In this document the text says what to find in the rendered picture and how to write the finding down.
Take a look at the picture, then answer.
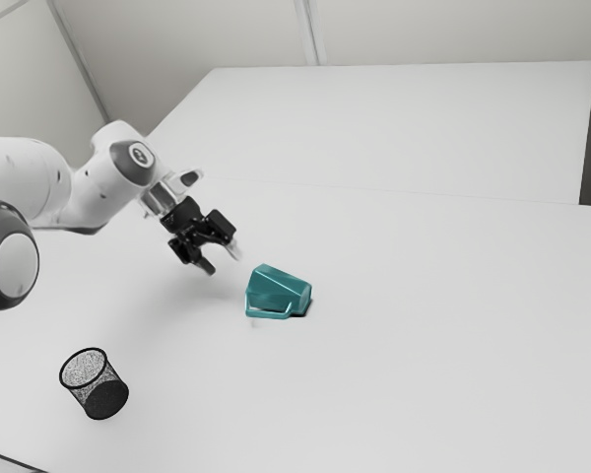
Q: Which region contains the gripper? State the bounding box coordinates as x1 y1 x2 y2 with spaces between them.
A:
159 195 243 277

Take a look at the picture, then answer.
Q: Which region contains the teal faceted mug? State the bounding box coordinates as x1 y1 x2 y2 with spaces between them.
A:
243 263 314 320

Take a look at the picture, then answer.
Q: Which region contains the black mesh pen holder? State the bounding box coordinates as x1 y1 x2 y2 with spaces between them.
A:
58 346 130 422

